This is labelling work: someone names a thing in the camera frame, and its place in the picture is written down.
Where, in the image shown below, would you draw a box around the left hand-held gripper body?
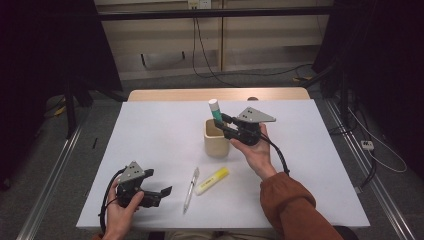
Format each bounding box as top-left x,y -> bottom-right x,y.
114,161 -> 163,210

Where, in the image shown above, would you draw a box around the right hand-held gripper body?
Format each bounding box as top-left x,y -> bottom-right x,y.
222,106 -> 277,147

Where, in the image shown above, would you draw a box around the green and white glue stick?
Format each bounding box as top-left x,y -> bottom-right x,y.
208,98 -> 224,124

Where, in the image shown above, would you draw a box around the beige square pen holder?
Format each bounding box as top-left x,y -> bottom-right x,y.
203,118 -> 231,159

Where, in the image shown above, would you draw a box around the clear ballpoint pen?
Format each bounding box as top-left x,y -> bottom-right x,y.
182,167 -> 200,215

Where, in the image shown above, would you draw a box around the yellow highlighter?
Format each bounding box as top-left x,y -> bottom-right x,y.
194,167 -> 230,197

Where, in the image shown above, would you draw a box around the person's right hand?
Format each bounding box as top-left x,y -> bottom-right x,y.
229,123 -> 279,182

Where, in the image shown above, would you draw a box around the person's left hand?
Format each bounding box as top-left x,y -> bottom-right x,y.
102,178 -> 145,240

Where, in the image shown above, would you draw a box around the wooden table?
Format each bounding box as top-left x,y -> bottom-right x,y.
127,87 -> 311,103

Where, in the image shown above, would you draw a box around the white table cover sheet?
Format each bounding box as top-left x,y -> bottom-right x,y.
75,98 -> 371,231

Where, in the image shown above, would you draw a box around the beige wooden cabinet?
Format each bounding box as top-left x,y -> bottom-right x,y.
93,0 -> 334,81

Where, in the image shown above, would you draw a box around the black metal stand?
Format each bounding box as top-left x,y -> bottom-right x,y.
63,78 -> 128,139

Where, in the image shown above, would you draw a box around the black horizontal bar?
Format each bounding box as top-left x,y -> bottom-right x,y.
96,5 -> 334,22

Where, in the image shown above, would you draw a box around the black curtain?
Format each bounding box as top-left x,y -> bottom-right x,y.
313,0 -> 424,181
0,0 -> 123,191

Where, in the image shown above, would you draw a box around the left hand-held gripper black cable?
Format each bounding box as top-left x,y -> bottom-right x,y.
98,168 -> 126,234

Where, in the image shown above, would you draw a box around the hand-held gripper black cable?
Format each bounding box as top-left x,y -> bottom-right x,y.
259,131 -> 291,177
98,168 -> 126,234

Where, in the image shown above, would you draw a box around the right hand-held gripper black cable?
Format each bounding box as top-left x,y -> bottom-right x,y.
259,131 -> 291,177

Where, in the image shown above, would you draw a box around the black hanging cable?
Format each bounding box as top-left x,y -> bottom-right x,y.
191,16 -> 314,80
194,16 -> 239,88

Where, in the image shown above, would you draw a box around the aluminium floor rail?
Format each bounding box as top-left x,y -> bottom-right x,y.
324,99 -> 416,240
16,123 -> 84,240

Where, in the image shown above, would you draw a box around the white wall socket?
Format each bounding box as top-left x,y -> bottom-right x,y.
187,0 -> 213,10

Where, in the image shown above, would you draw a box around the black floor cables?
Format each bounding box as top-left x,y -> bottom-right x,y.
328,99 -> 378,189

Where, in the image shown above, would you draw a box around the white floor cable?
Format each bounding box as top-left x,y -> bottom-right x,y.
348,108 -> 408,174

